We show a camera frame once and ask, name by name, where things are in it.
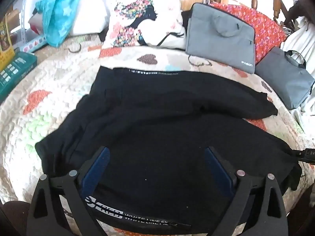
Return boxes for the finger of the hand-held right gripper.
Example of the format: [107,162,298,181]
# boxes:
[289,147,315,163]

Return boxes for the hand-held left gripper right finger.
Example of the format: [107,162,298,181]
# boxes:
[204,146,288,236]

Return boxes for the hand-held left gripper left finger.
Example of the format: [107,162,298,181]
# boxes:
[27,146,111,236]

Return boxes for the black pants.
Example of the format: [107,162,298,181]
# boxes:
[34,66,303,235]

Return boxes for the small grey laptop bag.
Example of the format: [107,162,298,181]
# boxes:
[255,46,315,111]

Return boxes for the dark maroon clothing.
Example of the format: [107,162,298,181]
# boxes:
[0,200,31,236]

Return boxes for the heart print quilt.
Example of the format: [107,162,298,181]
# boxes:
[0,33,315,236]

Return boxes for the large grey laptop bag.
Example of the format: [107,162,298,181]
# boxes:
[184,2,256,74]

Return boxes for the teal cardboard box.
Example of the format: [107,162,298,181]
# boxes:
[0,53,38,104]

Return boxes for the red floral cushion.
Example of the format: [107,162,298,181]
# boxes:
[209,2,288,65]

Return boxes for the pastel dotted box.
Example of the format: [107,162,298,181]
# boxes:
[18,33,48,53]

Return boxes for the white pillow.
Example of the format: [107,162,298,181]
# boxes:
[23,0,111,36]

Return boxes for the yellow cardboard box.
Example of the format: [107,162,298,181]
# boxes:
[0,20,16,72]

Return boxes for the printed figure pillow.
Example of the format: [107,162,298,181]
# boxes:
[100,0,187,51]

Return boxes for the teal star print cloth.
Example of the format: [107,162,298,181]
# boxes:
[34,0,101,48]

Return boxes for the black strap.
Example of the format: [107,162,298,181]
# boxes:
[157,32,185,47]

